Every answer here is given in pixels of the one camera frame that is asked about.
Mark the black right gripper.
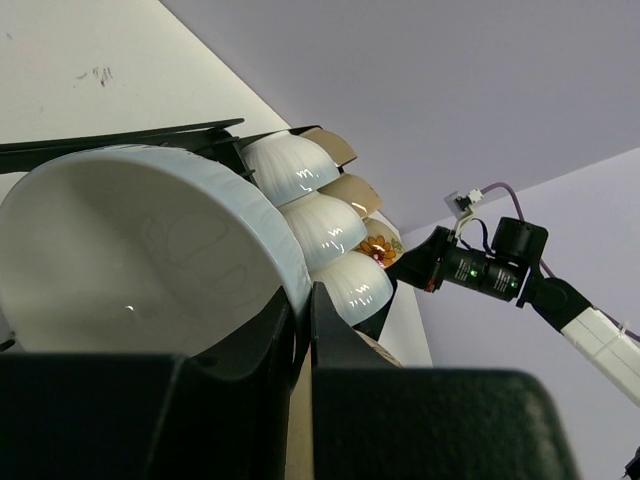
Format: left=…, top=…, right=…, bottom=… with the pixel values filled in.
left=387, top=217, right=548, bottom=300

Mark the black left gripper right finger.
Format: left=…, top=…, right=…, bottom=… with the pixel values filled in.
left=310, top=283, right=579, bottom=479

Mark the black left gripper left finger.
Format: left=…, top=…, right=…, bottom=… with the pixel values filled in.
left=1, top=293, right=294, bottom=479

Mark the beige floral bowl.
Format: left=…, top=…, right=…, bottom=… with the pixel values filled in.
left=300, top=126, right=358, bottom=168
left=319, top=173, right=383, bottom=218
left=355, top=217, right=405, bottom=269

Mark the white ribbed bowl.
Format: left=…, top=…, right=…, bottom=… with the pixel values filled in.
left=241, top=130, right=339, bottom=207
left=279, top=192, right=367, bottom=271

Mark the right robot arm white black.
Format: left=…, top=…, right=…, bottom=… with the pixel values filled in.
left=387, top=217, right=639, bottom=404

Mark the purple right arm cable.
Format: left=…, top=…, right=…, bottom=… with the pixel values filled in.
left=477, top=181, right=640, bottom=344

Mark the black wire dish rack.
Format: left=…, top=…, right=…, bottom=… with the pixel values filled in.
left=0, top=117, right=401, bottom=369

